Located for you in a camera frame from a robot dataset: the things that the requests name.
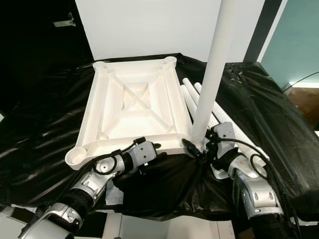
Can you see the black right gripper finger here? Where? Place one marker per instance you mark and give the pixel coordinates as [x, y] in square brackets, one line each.
[193, 150]

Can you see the black plastic cover sheet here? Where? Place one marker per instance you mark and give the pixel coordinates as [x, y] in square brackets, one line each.
[264, 104]

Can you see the brown wooden furniture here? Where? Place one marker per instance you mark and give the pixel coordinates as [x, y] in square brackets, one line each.
[306, 99]

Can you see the dark vertical pillar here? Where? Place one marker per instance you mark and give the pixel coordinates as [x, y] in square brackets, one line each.
[264, 25]

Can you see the teal glass panel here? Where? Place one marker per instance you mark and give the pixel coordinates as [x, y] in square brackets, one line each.
[294, 40]

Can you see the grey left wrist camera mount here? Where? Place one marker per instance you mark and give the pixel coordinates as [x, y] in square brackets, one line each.
[145, 153]

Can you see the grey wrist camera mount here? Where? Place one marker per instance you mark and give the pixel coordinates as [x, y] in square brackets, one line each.
[224, 133]
[145, 153]

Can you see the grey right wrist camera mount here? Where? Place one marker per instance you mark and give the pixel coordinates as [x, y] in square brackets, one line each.
[224, 133]

